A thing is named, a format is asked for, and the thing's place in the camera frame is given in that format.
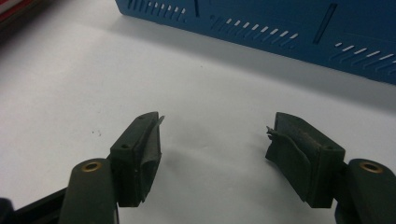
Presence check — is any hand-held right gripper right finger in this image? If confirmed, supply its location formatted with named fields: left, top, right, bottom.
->
left=265, top=111, right=346, bottom=209

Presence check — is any blue plastic file rack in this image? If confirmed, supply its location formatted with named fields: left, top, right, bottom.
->
left=114, top=0, right=396, bottom=86

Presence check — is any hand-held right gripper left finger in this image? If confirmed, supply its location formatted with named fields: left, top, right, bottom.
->
left=109, top=111, right=165, bottom=208

